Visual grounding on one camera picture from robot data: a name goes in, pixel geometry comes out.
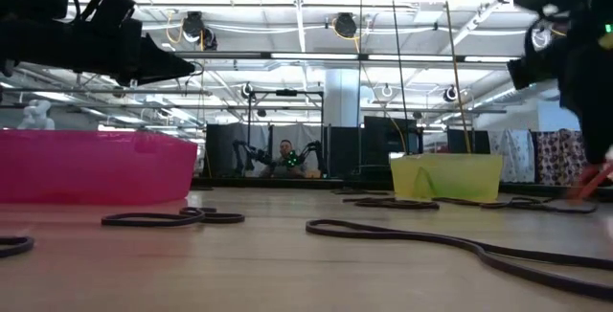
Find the orange rubber band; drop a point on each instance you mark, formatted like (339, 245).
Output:
(594, 183)

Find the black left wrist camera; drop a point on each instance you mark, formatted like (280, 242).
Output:
(115, 13)

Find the white humanoid figure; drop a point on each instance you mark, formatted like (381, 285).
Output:
(36, 116)

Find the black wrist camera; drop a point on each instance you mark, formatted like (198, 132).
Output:
(543, 39)
(115, 13)

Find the black curtain panel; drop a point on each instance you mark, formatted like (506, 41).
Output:
(222, 149)

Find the black aluminium table frame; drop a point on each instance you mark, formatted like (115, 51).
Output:
(268, 183)

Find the background black robot arm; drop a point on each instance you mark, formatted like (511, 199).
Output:
(249, 154)
(311, 151)

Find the white hanging cloth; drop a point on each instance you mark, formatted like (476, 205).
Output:
(512, 154)

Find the floral patterned cloth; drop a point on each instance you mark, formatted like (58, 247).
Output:
(560, 159)

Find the yellow plastic basket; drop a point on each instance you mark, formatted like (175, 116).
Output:
(460, 178)

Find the black screen panel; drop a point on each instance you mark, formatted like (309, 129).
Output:
(383, 144)

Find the long ceiling light bar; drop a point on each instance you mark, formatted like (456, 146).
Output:
(311, 56)

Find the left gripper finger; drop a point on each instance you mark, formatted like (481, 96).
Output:
(163, 63)
(143, 80)

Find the person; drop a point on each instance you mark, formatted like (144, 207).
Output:
(285, 151)

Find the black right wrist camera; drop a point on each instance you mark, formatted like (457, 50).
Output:
(543, 39)

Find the red plastic basket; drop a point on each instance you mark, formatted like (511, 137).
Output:
(96, 168)

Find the black partition panel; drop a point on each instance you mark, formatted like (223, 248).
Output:
(345, 151)
(479, 140)

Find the white building column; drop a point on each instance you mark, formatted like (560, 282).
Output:
(342, 96)

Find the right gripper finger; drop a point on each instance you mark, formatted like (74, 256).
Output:
(588, 130)
(606, 130)

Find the background black station frame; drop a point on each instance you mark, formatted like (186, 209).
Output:
(285, 92)

